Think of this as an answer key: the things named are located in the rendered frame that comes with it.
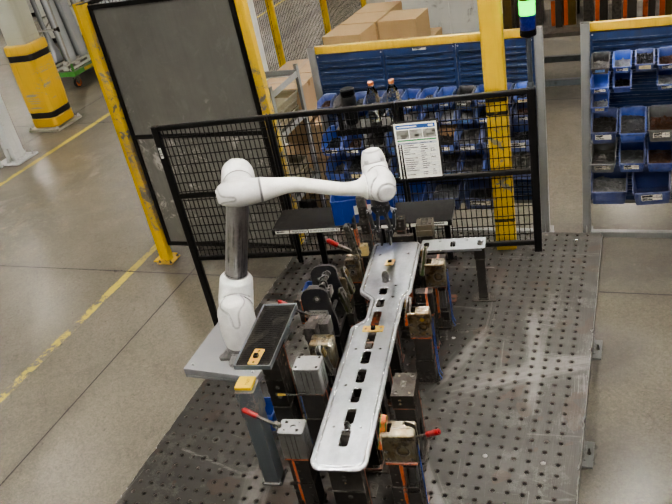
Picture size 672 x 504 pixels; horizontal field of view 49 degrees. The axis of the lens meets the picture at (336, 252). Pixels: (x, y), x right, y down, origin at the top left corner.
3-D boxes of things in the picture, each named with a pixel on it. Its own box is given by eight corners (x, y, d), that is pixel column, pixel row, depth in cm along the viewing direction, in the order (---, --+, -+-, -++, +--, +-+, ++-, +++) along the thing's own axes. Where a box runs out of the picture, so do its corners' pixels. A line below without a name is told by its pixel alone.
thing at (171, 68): (318, 259, 539) (255, -22, 440) (311, 270, 528) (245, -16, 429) (166, 254, 590) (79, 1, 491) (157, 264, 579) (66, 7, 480)
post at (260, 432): (281, 486, 264) (253, 394, 242) (262, 485, 266) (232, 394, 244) (287, 470, 270) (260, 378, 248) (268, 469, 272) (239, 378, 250)
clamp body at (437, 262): (455, 332, 323) (447, 266, 306) (428, 333, 326) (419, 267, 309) (456, 320, 330) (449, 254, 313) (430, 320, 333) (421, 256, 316)
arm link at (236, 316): (225, 355, 322) (213, 315, 310) (224, 330, 337) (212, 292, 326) (261, 347, 322) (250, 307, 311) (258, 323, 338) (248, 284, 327)
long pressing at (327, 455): (374, 473, 224) (374, 469, 223) (304, 470, 229) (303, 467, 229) (422, 242, 338) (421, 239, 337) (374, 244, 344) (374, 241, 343)
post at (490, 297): (495, 301, 337) (491, 248, 323) (471, 302, 340) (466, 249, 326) (496, 293, 342) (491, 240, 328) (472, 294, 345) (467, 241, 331)
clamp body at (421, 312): (442, 385, 295) (432, 316, 278) (412, 385, 298) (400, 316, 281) (444, 370, 302) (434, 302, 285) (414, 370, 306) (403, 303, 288)
